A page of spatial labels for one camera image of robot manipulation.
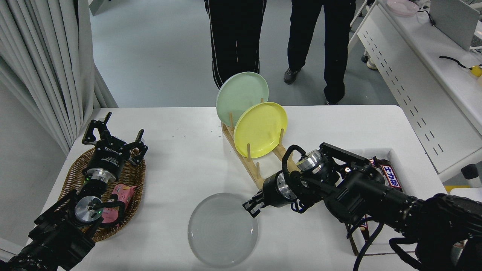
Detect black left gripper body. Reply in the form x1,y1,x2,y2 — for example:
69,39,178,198
87,137,131,177

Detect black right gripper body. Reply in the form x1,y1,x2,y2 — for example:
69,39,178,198
262,172,282,209

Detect grey plate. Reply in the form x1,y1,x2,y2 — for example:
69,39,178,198
188,193,259,268

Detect wooden plate rack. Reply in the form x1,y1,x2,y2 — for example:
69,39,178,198
221,99,301,190

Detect yellow plate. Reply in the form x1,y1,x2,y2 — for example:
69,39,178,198
233,102,288,159

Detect pale green plate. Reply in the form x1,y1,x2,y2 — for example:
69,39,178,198
216,72,269,128

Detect pink plate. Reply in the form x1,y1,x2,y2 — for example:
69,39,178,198
387,0,419,15

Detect brown wicker basket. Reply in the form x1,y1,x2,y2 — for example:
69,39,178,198
58,146,146,242

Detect pink snack packet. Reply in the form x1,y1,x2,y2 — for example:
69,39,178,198
99,184,137,224

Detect white pleated curtain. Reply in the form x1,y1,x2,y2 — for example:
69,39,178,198
0,0,118,155

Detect Snickers bar Chinese print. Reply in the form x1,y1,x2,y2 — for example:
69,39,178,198
369,156,403,192
358,220,371,241

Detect white foam tray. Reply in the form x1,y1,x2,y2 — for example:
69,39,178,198
346,148,422,257

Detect person in striped trousers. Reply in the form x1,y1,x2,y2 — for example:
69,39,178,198
204,0,267,89

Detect person in plain black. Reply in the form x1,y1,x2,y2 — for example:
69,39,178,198
283,0,357,105

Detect white perforated desk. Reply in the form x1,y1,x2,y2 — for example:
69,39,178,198
346,0,482,183

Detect white side table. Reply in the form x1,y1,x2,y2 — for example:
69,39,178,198
450,187,482,201

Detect black cylinder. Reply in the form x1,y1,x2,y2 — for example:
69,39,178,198
461,164,482,188

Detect grey laptop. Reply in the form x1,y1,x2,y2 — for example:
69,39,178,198
429,0,480,51

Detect thin black cable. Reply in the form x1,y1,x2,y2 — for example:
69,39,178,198
417,9,436,26

